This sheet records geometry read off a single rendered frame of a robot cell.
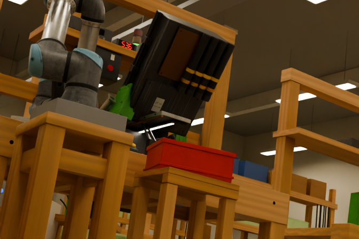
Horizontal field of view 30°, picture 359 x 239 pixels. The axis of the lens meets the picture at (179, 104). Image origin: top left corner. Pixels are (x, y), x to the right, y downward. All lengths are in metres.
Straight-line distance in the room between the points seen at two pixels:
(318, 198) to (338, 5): 2.70
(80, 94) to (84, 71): 0.09
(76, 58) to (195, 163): 0.63
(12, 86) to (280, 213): 1.44
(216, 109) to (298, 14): 6.23
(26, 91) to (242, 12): 6.93
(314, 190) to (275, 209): 6.36
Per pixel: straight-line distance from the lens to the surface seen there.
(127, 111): 3.12
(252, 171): 8.78
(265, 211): 3.22
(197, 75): 3.15
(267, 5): 9.80
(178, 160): 2.60
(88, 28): 2.77
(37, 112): 2.41
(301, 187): 9.42
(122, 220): 10.99
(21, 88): 3.41
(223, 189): 2.65
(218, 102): 3.89
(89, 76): 2.40
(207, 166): 2.64
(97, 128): 2.26
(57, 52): 2.43
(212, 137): 3.83
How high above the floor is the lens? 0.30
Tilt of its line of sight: 17 degrees up
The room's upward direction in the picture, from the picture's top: 8 degrees clockwise
